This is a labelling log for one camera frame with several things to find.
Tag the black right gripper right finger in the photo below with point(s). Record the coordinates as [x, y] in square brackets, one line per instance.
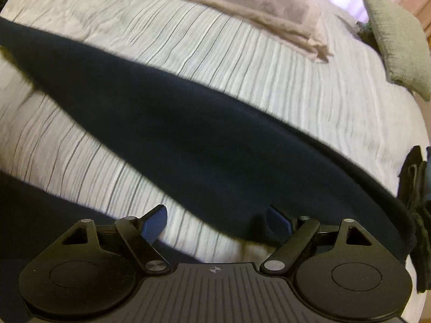
[300, 239]

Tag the grey-green textured pillow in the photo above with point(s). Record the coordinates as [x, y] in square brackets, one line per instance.
[402, 45]

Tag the folded dark clothes stack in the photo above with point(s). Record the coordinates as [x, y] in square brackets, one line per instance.
[414, 193]

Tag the white striped bedspread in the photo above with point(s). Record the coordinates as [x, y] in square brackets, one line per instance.
[347, 103]

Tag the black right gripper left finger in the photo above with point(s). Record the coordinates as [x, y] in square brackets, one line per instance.
[134, 238]

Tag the dark navy garment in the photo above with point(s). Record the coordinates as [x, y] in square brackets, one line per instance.
[224, 161]

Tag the pink folded blanket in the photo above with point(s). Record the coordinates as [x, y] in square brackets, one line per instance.
[235, 0]

